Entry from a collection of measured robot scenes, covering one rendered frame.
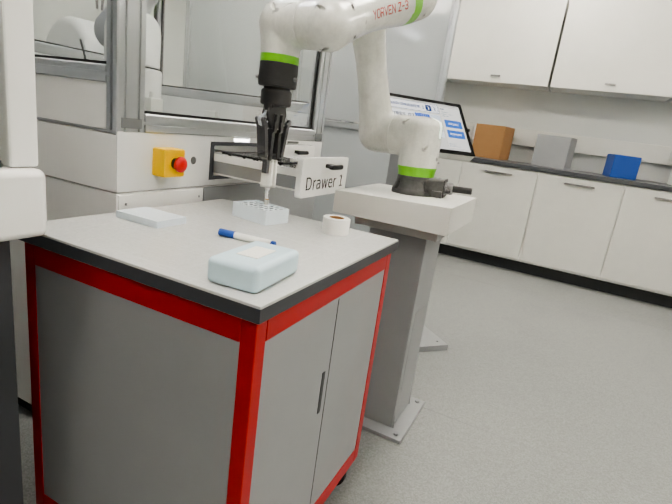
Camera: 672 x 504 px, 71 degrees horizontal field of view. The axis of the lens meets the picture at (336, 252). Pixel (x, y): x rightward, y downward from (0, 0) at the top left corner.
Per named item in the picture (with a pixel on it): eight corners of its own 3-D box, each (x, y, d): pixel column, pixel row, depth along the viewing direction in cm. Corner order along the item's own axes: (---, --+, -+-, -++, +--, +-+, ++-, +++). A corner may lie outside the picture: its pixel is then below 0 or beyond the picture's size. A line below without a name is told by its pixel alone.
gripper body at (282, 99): (273, 89, 119) (270, 127, 122) (253, 85, 112) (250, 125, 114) (299, 92, 116) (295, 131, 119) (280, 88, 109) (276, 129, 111)
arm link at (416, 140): (400, 171, 168) (407, 116, 163) (441, 177, 160) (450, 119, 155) (382, 172, 157) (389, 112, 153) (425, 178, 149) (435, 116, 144)
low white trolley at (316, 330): (357, 481, 143) (399, 239, 123) (225, 682, 89) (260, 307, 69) (208, 411, 166) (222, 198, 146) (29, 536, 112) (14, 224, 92)
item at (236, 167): (337, 186, 153) (340, 167, 152) (297, 191, 131) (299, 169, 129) (238, 166, 169) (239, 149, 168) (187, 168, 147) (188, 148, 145)
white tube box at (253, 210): (287, 223, 125) (289, 208, 124) (264, 225, 118) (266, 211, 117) (255, 213, 132) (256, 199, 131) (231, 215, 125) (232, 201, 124)
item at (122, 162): (318, 176, 203) (322, 141, 199) (116, 193, 114) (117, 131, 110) (155, 145, 241) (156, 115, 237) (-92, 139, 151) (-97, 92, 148)
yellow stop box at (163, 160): (186, 177, 126) (187, 149, 124) (165, 178, 120) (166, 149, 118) (172, 174, 128) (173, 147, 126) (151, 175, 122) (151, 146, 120)
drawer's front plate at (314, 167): (344, 191, 155) (349, 157, 152) (299, 198, 129) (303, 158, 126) (339, 190, 155) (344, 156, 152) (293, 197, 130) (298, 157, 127)
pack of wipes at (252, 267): (253, 261, 89) (255, 238, 88) (298, 272, 86) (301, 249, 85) (204, 281, 75) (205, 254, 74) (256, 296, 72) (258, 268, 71)
